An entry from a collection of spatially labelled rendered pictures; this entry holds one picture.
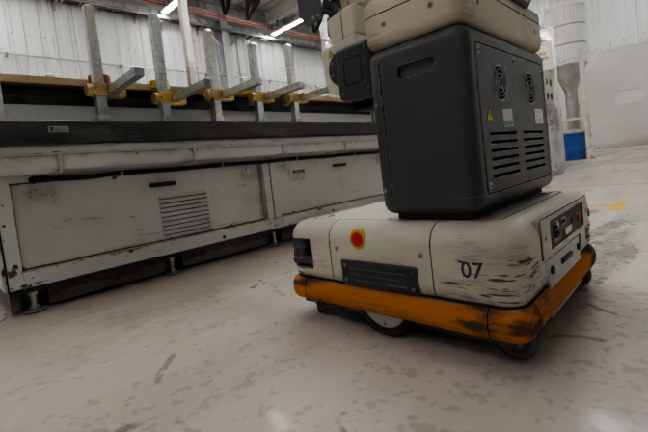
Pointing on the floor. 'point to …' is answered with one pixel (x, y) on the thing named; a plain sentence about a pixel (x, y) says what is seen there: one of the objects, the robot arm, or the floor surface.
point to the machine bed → (160, 201)
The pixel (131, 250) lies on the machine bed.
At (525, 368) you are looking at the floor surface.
